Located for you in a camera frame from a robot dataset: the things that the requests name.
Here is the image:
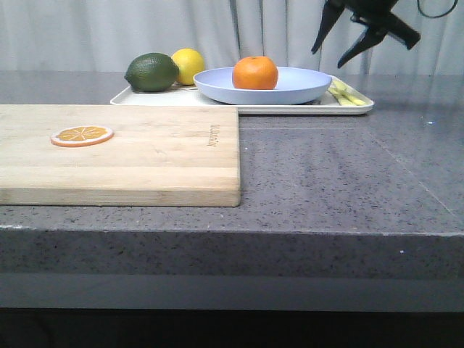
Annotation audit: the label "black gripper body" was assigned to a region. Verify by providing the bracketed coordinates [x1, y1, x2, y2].
[343, 0, 421, 49]

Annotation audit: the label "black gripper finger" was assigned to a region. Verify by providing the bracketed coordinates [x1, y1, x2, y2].
[311, 0, 344, 54]
[337, 23, 388, 68]

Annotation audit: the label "light blue plate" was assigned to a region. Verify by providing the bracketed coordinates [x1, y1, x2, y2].
[193, 66, 334, 106]

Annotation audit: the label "whole orange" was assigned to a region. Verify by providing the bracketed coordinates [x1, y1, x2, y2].
[232, 56, 278, 90]

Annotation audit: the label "white rectangular tray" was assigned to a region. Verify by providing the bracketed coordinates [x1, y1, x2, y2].
[110, 84, 374, 115]

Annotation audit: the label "yellow fruit peel strips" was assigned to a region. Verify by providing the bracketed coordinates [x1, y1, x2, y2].
[328, 79, 365, 106]

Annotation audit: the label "yellow lemon right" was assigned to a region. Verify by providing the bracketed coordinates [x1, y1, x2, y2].
[171, 48, 205, 86]

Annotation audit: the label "green lime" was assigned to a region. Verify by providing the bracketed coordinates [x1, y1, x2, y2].
[125, 53, 179, 92]

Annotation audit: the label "wooden cutting board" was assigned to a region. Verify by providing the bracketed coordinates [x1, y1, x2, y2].
[1, 104, 241, 207]

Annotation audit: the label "orange slice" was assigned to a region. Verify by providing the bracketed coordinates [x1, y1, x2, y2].
[50, 125, 115, 147]

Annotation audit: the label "grey curtain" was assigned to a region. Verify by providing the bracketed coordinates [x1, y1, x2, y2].
[1, 1, 463, 75]

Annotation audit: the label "black right cable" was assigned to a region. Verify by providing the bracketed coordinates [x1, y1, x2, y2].
[415, 0, 459, 19]

